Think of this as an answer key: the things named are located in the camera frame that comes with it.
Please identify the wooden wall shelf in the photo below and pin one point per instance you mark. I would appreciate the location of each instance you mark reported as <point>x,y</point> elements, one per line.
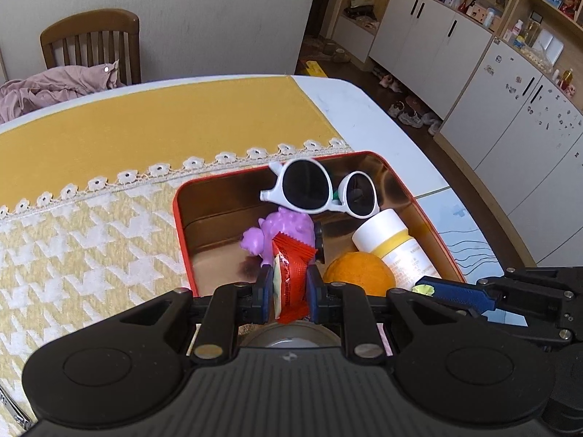
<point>546,9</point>

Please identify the tall white stickered cabinet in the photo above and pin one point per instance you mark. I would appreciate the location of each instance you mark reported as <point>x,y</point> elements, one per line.
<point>514,136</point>

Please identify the mauve garment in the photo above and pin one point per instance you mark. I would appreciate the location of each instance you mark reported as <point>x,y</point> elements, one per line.
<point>45,89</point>

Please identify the small yellow green item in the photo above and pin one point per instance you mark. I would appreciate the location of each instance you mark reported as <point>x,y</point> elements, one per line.
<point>422,288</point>

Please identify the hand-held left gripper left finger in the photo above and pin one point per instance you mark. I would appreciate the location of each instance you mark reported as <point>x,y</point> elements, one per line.
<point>266,296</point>

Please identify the wave print mat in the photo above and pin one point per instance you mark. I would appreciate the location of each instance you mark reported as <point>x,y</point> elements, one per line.
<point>464,232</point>

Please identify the yellow floor item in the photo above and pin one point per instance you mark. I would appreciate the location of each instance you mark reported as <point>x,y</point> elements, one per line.
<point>314,68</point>

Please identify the metal nail clipper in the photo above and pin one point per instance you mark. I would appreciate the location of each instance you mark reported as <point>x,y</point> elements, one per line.
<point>16,409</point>

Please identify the red tin box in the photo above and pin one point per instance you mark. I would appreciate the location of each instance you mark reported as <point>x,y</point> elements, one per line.
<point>218,218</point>

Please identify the yellow white houndstooth cloth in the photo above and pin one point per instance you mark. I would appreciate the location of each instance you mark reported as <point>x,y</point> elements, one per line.
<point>91,259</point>

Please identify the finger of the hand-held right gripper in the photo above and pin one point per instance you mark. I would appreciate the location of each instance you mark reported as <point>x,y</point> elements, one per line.
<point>460,293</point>
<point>546,276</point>

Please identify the white sneakers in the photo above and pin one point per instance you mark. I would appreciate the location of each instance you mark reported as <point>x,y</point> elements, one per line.
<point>407,116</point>

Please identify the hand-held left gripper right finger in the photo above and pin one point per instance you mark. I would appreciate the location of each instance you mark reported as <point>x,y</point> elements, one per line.
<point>313,296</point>

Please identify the white bottle yellow label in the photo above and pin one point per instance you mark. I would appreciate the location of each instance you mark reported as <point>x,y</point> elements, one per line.
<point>382,232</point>

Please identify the yellow tablecloth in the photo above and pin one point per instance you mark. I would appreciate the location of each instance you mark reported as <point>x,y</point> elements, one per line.
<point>159,123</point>

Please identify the wooden chair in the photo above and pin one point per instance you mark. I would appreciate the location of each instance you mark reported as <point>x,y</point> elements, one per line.
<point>91,20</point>

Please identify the low white cabinet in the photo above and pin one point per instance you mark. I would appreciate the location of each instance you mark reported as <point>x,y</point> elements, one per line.
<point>423,50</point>

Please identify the white round sunglasses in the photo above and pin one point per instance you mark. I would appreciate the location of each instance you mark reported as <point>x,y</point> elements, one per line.
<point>305,186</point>

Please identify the wooden shelf niche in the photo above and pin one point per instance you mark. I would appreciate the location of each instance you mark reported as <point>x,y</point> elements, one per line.
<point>360,32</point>

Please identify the red candy packet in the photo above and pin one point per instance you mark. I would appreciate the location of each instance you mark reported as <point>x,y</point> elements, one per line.
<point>291,277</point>

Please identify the orange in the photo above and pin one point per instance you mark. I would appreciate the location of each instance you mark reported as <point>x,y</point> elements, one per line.
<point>360,273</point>

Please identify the pink shoes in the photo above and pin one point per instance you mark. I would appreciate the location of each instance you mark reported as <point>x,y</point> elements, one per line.
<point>391,83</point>

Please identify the purple toy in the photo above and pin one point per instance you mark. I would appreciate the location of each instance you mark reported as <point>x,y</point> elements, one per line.
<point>287,225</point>

